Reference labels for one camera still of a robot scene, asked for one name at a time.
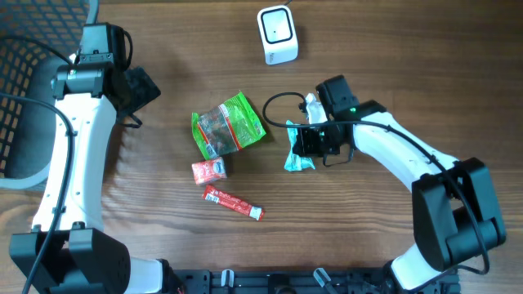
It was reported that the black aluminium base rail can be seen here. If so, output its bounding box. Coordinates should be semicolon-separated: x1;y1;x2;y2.
161;268;406;294

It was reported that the green candy bag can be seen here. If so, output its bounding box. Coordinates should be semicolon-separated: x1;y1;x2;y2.
191;91;266;160

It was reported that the white barcode scanner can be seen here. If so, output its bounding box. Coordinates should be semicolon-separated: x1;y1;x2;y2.
257;5;298;65

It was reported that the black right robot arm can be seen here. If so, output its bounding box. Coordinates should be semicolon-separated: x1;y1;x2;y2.
293;75;507;292

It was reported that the black mesh basket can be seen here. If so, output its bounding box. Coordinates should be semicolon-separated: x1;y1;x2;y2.
1;0;99;189

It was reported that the red long snack stick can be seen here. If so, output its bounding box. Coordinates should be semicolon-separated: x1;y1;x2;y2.
202;185;265;221

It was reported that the teal packet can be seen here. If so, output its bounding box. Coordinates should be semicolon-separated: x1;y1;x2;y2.
284;128;315;172

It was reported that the red small snack pack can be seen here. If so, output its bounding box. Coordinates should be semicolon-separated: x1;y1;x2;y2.
191;157;227;185

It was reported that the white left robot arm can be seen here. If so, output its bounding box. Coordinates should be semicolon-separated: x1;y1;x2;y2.
9;62;171;293

